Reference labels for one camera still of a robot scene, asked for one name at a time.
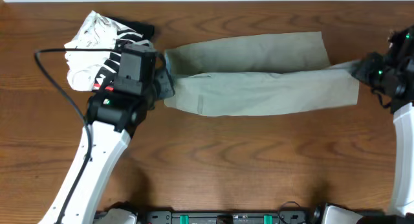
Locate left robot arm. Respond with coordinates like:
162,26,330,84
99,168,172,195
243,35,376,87
40,68,175,223

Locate black white striped garment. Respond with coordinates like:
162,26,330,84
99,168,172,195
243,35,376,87
92,16,155,91

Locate khaki green shorts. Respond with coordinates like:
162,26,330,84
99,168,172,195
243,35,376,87
164,32,359,117

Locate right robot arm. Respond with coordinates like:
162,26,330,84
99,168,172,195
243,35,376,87
310,52,413,223

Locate white folded garment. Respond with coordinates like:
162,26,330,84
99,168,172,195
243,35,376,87
65,11,114,91

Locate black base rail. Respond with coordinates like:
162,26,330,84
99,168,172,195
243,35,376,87
93,210,311,224

